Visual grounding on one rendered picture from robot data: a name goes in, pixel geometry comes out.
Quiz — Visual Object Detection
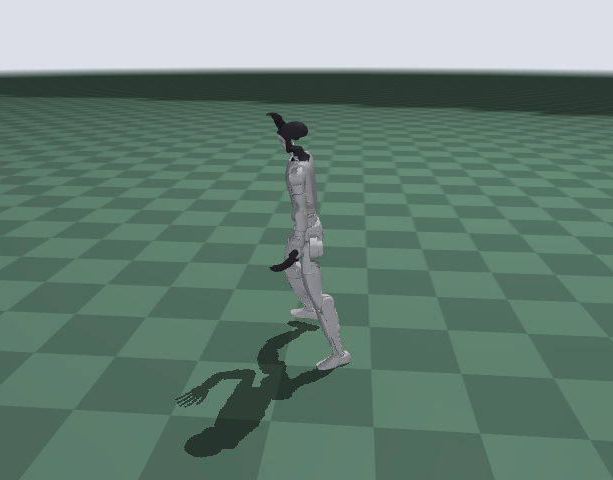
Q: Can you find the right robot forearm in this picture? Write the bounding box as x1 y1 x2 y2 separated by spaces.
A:
278 134 296 156

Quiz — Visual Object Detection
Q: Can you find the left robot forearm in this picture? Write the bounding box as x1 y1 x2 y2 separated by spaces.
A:
291 211 308 259

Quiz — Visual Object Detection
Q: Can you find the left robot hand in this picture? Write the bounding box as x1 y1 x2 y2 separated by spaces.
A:
270 249 299 272

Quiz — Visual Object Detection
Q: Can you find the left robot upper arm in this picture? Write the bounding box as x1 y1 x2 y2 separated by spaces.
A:
289 167 308 222

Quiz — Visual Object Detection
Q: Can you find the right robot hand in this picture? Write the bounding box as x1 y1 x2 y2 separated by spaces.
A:
266 113 286 135

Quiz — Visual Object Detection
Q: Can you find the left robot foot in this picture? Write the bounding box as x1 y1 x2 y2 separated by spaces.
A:
316 351 351 370

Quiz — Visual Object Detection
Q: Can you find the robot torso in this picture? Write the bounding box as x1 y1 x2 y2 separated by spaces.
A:
286 152 324 242

